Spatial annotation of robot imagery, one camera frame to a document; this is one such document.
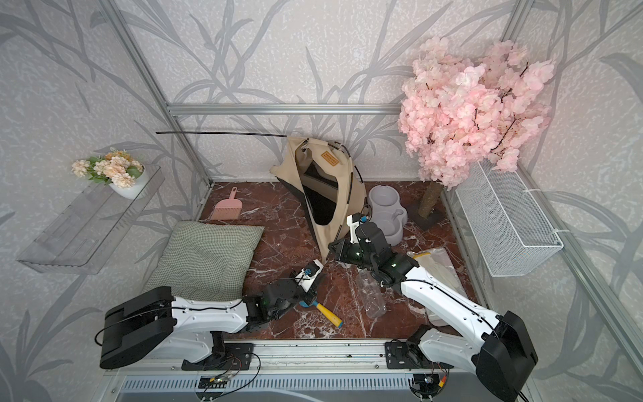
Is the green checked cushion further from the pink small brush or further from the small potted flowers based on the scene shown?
the small potted flowers

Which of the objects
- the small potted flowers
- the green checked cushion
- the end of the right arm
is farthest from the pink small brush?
the end of the right arm

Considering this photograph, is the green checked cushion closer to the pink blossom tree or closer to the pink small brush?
the pink small brush

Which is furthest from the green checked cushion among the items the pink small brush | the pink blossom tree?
the pink blossom tree

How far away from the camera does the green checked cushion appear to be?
88 centimetres

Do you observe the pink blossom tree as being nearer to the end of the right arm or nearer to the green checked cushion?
the end of the right arm

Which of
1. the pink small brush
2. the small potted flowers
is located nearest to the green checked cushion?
the pink small brush

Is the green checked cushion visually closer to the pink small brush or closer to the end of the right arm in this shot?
the pink small brush

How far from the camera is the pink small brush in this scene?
1092 millimetres

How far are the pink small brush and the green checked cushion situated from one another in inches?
1.8

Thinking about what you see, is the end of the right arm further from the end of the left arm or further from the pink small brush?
the pink small brush

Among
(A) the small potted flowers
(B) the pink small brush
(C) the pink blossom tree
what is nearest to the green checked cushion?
(B) the pink small brush

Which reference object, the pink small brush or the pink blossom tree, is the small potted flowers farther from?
the pink blossom tree
